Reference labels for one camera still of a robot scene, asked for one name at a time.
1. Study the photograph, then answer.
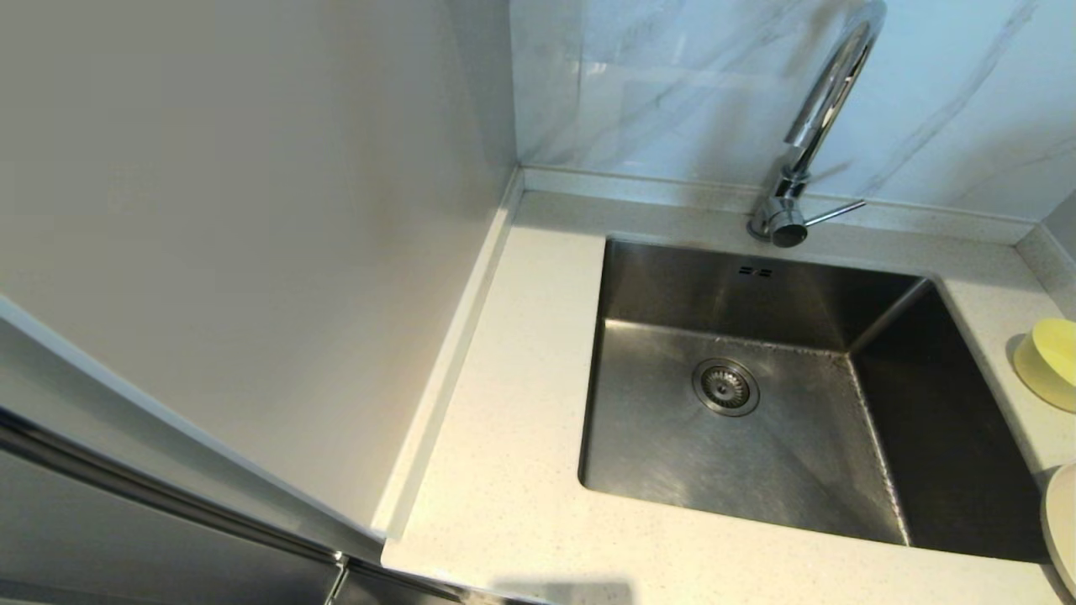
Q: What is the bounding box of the chrome gooseneck kitchen faucet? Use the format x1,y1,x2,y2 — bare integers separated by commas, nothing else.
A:
748,0,888,249

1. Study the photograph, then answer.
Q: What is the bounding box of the small yellow bowl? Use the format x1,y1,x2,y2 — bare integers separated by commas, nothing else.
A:
1012,318,1076,413

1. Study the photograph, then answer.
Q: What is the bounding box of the white round plate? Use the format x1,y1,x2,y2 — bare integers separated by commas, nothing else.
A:
1042,462,1076,594

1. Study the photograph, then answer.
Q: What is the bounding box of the stainless steel sink basin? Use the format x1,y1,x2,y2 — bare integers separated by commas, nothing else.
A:
578,235,1052,564

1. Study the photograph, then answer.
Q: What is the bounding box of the round metal drain strainer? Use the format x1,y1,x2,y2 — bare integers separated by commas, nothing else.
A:
692,358,761,418

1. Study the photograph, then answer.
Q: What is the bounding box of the white tall cabinet side panel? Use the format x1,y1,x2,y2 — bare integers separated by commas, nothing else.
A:
0,0,518,543

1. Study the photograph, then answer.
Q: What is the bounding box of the grey steel appliance front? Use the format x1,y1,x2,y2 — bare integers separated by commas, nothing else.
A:
0,403,472,605

